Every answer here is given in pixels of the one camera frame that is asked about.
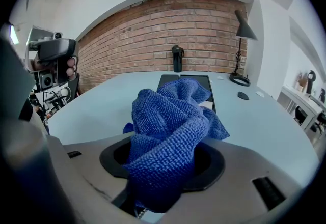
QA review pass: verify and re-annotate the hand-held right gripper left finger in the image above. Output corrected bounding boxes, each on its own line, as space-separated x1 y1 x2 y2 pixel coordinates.
47 133 139 224

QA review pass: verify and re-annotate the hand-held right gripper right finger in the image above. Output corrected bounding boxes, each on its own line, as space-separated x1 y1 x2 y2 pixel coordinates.
152 138 311 224

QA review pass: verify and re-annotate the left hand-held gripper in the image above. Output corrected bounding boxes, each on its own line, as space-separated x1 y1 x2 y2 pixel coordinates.
24 25 78 92

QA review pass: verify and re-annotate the blue microfibre cloth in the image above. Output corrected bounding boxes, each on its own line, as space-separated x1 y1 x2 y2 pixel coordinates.
122 78 231 214

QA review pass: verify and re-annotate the person's left hand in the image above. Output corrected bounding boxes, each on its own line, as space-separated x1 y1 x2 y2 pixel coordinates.
31 56 78 78

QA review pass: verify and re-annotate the white office desk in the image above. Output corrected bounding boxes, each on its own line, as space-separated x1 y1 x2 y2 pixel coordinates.
277 84 326 142

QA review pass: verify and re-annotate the dried plant in pot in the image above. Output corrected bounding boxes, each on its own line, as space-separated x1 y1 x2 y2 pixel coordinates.
296 72 307 92

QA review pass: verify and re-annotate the black telephone base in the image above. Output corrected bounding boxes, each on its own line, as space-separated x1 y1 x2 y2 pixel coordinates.
157 73 217 115

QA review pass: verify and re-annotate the black drinking bottle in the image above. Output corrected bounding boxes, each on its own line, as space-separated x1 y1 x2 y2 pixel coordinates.
171 44 185 73

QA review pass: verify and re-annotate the black desk lamp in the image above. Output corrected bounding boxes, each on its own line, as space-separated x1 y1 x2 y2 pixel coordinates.
228 9 258 88

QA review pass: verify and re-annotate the black cable loop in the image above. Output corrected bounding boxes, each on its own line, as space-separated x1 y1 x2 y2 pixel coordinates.
136 206 150 219

